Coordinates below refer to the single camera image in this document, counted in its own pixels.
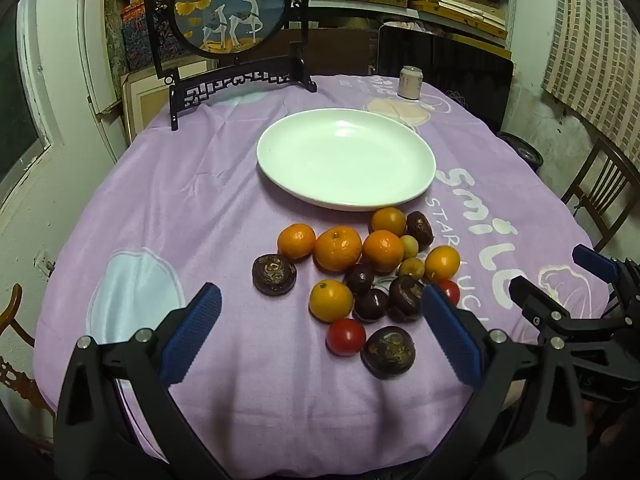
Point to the wooden slat-back chair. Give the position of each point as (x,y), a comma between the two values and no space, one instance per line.
(607,195)

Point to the dark purple passion fruit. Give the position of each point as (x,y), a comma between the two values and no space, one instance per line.
(389,351)
(419,227)
(405,297)
(274,273)

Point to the pale drink can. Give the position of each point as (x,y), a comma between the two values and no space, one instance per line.
(410,82)

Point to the window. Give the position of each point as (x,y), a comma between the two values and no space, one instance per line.
(20,110)

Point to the leaning picture frames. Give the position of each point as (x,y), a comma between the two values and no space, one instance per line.
(145,100)

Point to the purple printed tablecloth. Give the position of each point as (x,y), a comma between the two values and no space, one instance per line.
(200,185)

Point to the wall socket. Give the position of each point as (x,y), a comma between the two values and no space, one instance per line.
(45,262)

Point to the black round stool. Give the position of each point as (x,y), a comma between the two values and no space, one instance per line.
(522,150)

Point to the large orange mandarin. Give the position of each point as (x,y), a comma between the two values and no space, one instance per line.
(337,247)

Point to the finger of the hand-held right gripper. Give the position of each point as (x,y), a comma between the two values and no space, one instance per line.
(537,305)
(595,262)

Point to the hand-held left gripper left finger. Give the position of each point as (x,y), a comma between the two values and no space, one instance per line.
(192,332)

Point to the small yellow-green fruit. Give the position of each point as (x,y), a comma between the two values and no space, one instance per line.
(408,247)
(411,267)

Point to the black board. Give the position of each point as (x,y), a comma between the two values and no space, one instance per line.
(440,60)

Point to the red cherry tomato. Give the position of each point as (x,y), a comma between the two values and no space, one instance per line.
(346,336)
(449,291)

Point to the dark red cherry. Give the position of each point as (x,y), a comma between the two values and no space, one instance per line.
(371,305)
(359,278)

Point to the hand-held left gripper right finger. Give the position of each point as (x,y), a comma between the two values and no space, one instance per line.
(452,335)

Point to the carved wooden chair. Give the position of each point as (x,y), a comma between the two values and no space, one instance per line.
(15,375)

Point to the round deer screen on stand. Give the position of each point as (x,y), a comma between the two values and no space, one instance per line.
(230,10)

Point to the checked woven wall hanging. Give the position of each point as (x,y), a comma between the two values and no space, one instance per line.
(595,35)

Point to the white plate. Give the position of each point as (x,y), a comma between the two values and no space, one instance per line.
(345,160)

